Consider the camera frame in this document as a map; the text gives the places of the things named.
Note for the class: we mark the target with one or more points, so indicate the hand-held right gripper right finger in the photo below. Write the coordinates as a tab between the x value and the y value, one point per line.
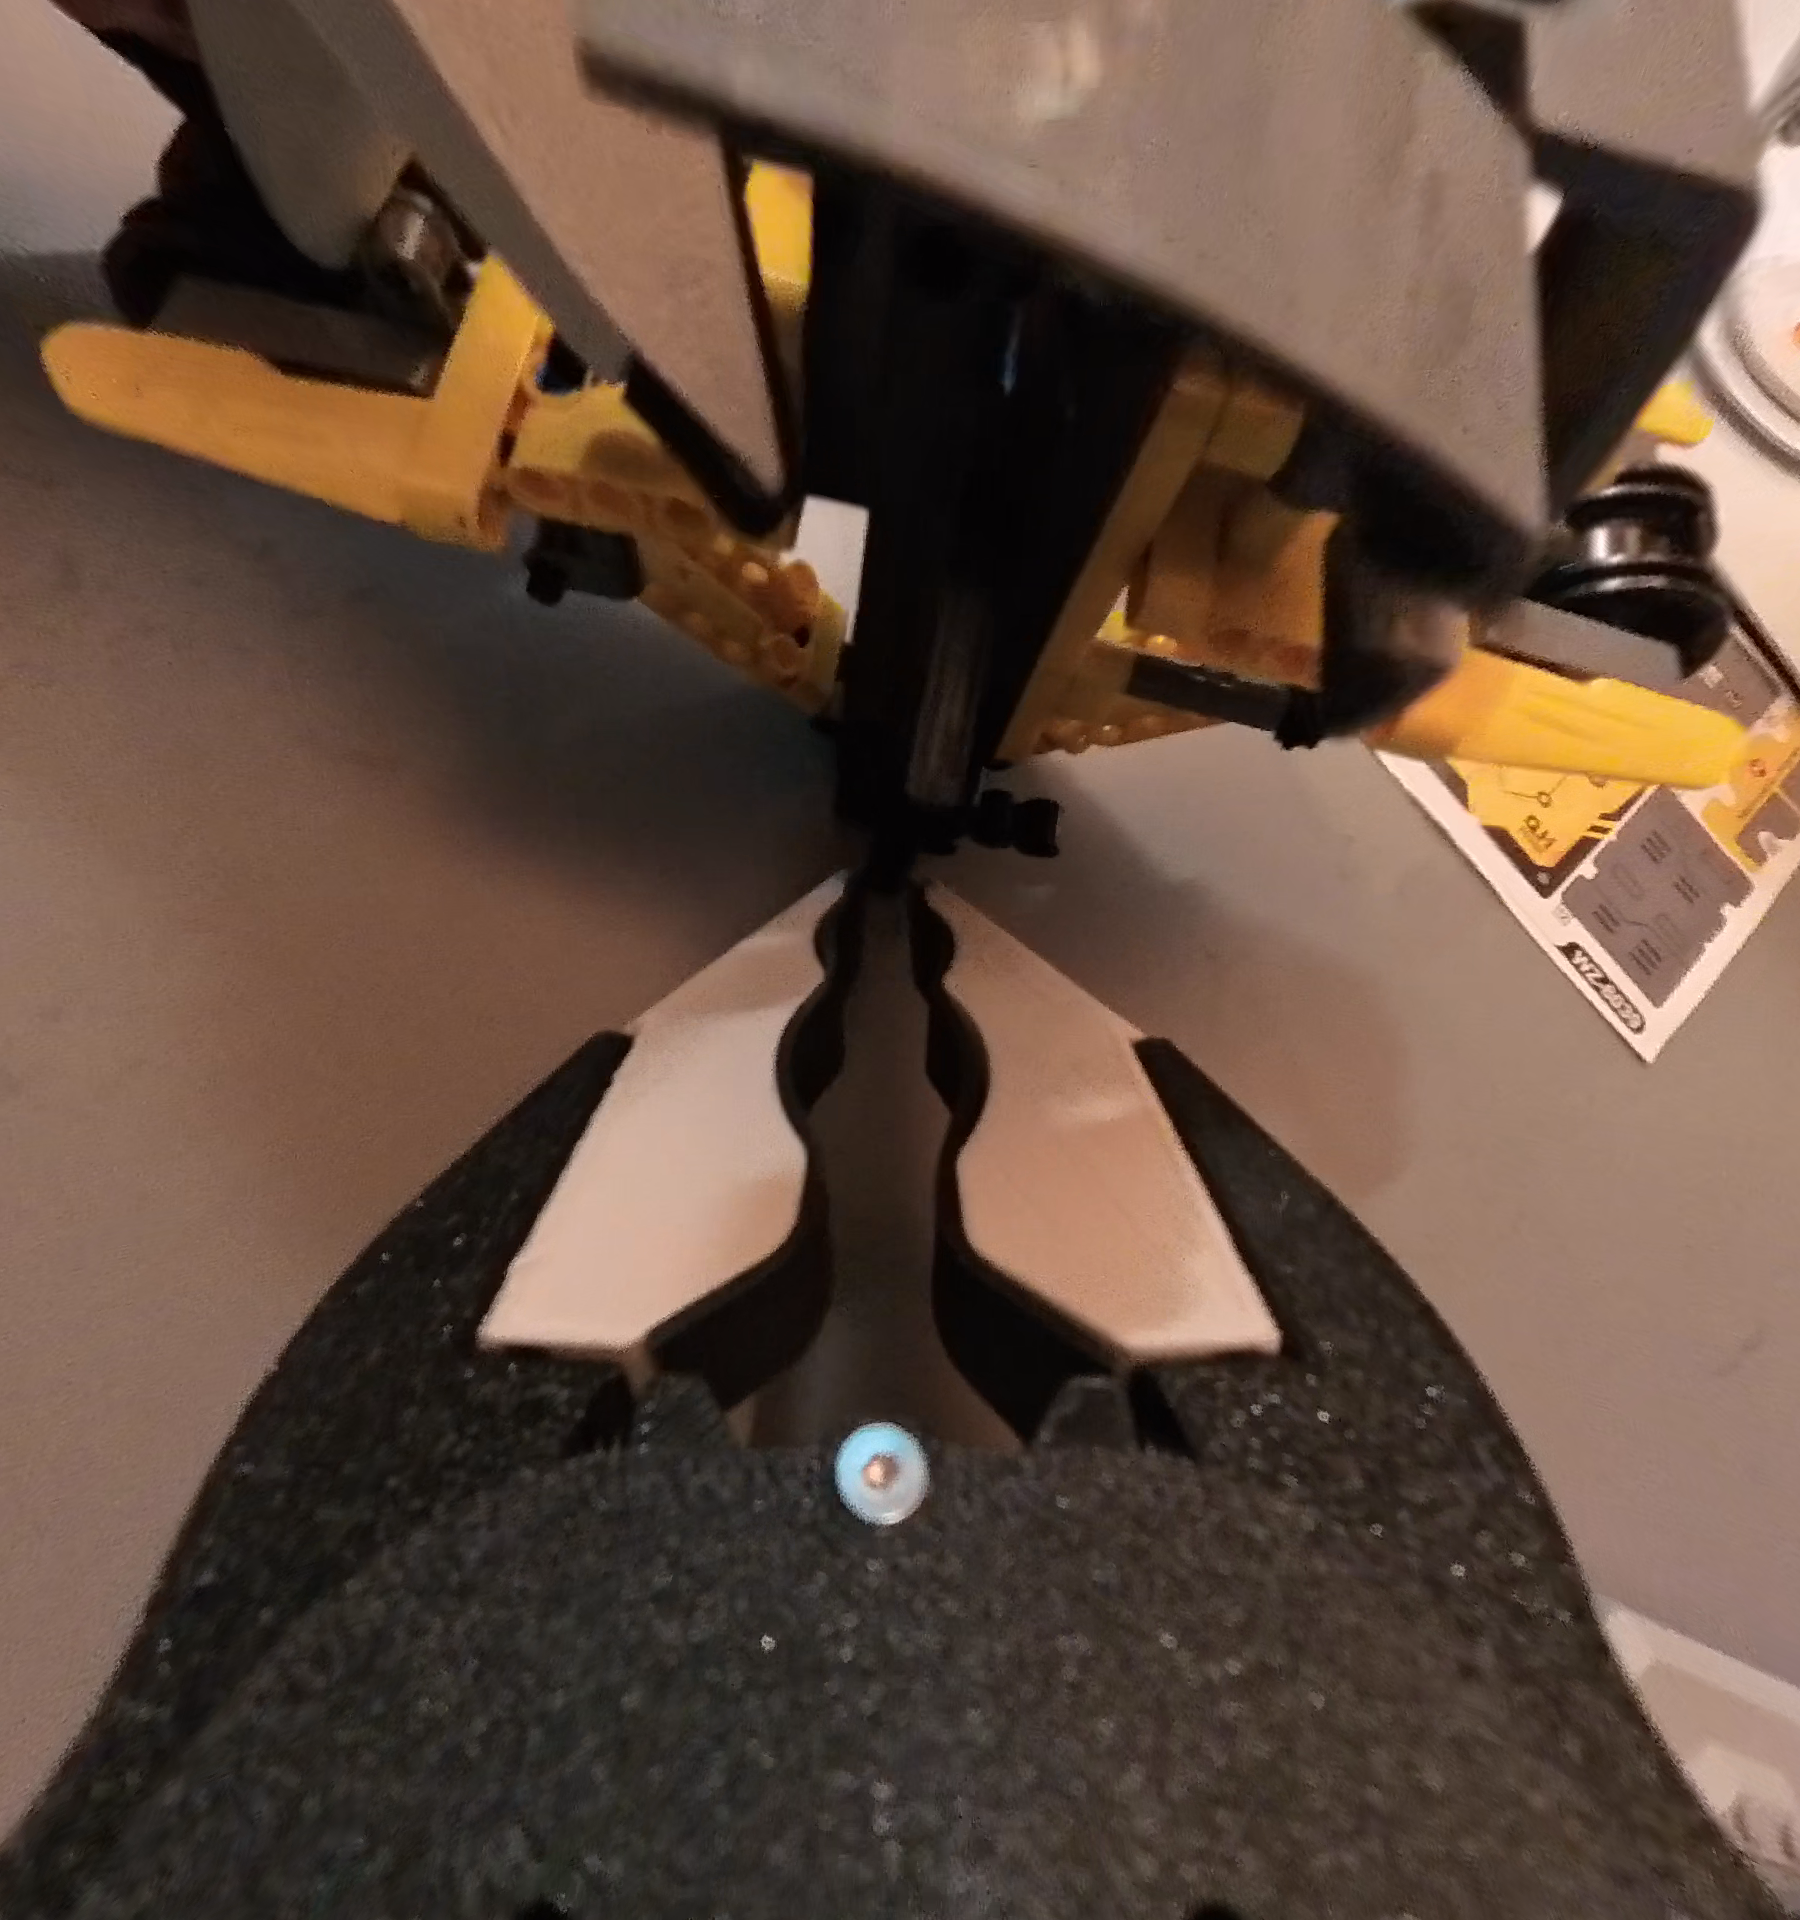
1094	1201

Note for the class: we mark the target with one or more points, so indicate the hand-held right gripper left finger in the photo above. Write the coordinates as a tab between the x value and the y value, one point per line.
661	1184

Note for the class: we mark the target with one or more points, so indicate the yellow toy brick model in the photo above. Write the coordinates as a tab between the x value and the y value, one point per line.
691	494

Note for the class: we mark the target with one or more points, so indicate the yellow sticker sheet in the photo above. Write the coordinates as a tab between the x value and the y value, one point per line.
1635	884

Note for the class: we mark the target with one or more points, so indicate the white paper sheet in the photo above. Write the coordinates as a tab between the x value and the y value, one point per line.
1741	1724

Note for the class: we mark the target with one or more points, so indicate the white book stand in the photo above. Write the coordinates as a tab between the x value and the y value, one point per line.
1793	345

